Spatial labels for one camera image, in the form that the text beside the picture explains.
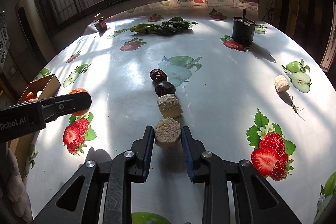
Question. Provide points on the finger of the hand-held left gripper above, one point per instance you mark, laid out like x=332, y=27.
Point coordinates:
x=68, y=104

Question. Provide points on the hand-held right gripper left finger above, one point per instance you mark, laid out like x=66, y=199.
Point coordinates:
x=149, y=150

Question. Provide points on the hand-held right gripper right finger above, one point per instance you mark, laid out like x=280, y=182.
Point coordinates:
x=186, y=155

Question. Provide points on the orange tangerine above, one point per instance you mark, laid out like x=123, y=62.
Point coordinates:
x=77, y=90
x=30, y=96

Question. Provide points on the brown cardboard box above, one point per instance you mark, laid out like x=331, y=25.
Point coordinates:
x=50, y=85

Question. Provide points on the person's left hand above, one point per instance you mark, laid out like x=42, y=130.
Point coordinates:
x=17, y=184

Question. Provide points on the dark purple plum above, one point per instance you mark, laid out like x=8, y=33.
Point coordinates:
x=164, y=88

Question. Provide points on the wrinkled red date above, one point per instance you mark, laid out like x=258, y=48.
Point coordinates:
x=158, y=75

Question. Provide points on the grey control panel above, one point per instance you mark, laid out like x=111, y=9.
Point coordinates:
x=4, y=40

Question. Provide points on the small dark red bottle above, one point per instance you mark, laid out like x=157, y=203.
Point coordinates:
x=100, y=24

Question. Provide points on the green plant stem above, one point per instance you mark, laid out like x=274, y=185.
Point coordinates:
x=295, y=107

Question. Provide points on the green leafy vegetable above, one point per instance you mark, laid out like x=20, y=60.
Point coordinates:
x=162, y=27

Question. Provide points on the black cylindrical container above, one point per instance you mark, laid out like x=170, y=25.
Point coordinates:
x=243, y=29

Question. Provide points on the stained-glass cabinet door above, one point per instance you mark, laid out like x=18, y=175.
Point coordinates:
x=331, y=53

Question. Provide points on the cream rounded frame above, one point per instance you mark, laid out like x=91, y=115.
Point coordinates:
x=36, y=19

